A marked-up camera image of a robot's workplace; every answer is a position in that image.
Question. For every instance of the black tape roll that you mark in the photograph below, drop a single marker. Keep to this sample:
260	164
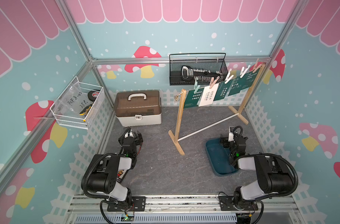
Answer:
93	94

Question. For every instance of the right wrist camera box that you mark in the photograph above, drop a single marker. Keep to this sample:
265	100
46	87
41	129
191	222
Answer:
230	135

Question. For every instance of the black mesh wall basket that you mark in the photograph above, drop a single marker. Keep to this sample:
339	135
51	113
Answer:
208	61

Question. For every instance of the yellow handled tool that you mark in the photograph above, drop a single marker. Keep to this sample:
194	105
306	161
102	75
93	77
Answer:
86	110

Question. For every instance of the white postcard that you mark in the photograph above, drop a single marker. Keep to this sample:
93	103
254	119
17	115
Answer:
208	95

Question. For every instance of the pink clothespin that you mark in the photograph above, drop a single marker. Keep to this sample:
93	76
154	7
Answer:
213	81
257	66

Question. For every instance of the white clothespin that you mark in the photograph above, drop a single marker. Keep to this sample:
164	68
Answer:
244	70
229	76

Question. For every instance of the teal plastic tray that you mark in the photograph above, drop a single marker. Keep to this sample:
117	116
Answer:
219	158

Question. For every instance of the clear wire wall basket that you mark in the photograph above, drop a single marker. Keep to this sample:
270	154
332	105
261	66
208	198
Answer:
67	118

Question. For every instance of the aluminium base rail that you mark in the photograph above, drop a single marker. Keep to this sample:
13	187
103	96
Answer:
207	209

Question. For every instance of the brown lidded storage box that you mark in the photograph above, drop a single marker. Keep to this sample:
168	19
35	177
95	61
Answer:
138	108

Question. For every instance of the clear plastic bag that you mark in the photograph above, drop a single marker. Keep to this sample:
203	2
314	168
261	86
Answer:
75	99

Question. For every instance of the mint green clothespin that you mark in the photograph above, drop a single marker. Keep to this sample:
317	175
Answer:
196	85

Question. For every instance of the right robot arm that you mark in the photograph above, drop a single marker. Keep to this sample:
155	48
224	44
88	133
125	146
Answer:
275	176

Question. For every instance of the screwdriver bit set case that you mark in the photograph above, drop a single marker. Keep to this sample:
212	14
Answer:
121	175

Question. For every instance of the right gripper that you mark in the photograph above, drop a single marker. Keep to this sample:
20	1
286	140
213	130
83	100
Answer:
225	144

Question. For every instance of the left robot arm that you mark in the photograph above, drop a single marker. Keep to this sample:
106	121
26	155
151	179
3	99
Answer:
100	178

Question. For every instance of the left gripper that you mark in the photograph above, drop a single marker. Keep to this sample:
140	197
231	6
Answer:
138	139

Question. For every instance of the green postcard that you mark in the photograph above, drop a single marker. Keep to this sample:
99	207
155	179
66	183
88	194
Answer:
193	98
248	79
222	90
237	85

